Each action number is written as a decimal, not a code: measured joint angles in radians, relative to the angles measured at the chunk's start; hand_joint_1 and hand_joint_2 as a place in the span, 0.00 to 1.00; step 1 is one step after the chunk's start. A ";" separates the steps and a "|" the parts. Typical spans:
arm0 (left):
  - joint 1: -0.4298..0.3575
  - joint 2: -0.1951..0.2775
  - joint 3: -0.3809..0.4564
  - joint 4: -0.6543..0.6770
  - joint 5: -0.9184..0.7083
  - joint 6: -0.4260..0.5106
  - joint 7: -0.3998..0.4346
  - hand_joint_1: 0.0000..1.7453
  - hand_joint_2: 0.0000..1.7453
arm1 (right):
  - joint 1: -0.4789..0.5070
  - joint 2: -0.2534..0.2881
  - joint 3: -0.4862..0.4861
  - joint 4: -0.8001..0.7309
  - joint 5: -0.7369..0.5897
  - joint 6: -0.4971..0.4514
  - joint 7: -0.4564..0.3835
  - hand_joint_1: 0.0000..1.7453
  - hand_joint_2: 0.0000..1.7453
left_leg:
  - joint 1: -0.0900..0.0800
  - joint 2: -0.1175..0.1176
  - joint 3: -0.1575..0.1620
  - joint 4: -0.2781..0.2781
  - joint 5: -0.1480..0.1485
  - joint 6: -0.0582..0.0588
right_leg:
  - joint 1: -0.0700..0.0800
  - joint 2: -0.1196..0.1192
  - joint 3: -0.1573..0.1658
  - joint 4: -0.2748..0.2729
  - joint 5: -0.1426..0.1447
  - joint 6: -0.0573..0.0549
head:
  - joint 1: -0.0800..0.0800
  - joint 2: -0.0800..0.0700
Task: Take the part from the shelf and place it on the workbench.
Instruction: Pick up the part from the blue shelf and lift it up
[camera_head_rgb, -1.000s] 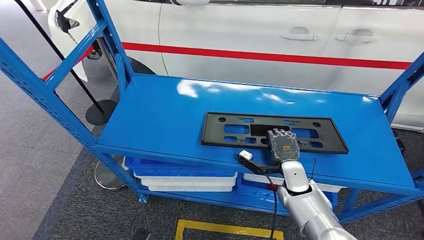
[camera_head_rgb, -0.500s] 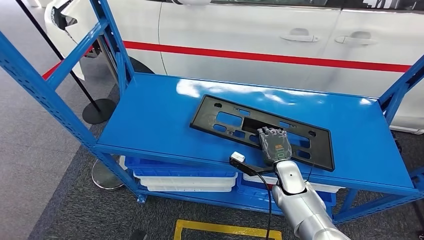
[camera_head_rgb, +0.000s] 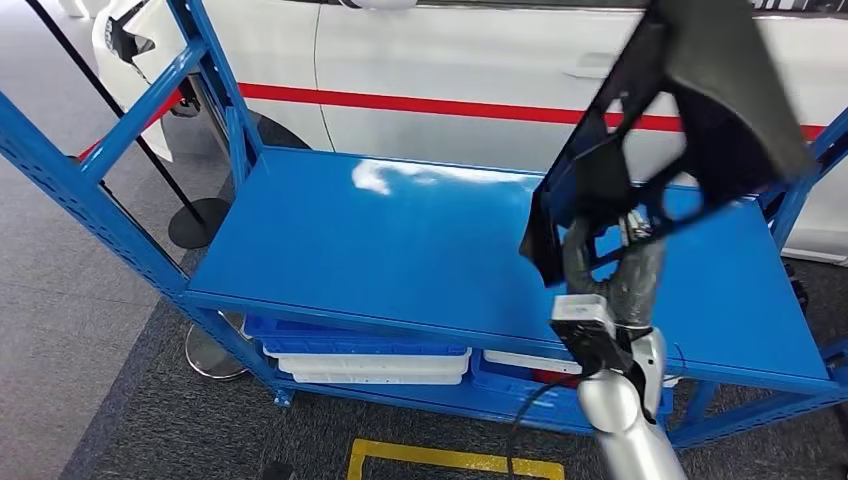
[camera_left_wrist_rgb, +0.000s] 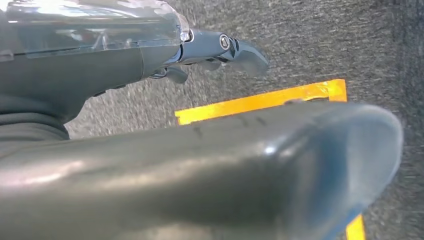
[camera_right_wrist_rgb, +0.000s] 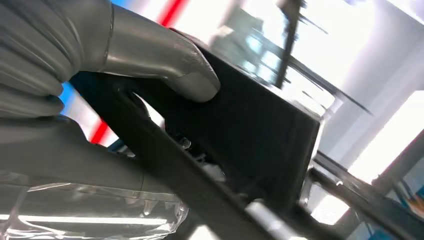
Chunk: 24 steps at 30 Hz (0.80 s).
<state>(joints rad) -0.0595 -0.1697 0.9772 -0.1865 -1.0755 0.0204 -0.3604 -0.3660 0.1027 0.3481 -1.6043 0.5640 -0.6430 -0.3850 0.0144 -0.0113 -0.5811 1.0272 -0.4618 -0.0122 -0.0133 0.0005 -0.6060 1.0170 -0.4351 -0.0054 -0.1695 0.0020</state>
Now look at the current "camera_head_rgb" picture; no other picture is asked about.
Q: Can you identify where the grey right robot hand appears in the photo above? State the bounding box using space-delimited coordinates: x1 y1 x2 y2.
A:
563 211 667 329

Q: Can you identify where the black plastic frame part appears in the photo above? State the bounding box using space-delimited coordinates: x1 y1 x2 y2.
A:
519 0 816 289

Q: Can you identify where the blue steel shelf rack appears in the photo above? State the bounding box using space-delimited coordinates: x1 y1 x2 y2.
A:
0 0 848 452

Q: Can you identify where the red object in bin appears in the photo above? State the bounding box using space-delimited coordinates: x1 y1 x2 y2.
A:
533 369 584 389

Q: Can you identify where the white plastic bin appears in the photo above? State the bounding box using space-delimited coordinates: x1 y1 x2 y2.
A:
482 349 684 389
291 372 465 387
263 344 473 378

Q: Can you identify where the blue plastic bin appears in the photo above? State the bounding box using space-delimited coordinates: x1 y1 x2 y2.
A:
243 314 468 359
470 367 677 432

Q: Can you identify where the long red barrier belt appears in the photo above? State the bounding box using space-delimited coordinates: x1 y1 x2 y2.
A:
238 82 826 140

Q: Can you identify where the white car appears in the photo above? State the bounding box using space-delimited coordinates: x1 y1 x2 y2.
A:
56 0 848 266

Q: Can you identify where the chrome stanchion with round base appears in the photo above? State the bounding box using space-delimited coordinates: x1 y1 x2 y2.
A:
66 155 250 382

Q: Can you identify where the black pole stand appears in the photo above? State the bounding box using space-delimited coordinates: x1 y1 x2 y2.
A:
25 0 232 250

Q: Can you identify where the short red barrier belt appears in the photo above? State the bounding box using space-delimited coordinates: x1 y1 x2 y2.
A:
78 89 183 162

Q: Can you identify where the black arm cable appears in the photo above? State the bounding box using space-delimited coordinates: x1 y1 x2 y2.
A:
505 374 588 480

